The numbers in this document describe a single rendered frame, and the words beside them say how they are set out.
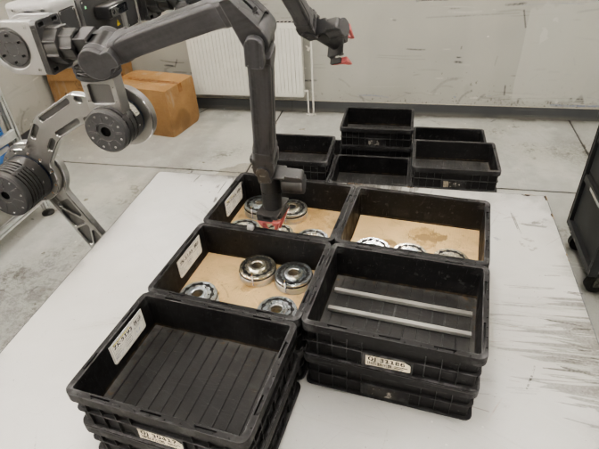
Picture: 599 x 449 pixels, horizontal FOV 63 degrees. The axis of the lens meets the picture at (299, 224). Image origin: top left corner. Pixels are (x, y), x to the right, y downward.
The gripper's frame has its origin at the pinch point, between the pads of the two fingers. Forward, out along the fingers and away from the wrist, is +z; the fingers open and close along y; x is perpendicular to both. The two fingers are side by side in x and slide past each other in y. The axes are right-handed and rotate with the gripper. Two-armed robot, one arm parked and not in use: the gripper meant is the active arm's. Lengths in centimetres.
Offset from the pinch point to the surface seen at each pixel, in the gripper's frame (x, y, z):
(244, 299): -1.0, -25.9, 3.9
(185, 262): 17.6, -22.3, -2.0
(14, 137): 200, 82, 30
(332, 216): -12.6, 17.3, 4.3
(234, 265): 7.7, -13.7, 4.0
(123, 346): 17, -52, -1
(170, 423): -7, -68, -6
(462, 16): -33, 300, 9
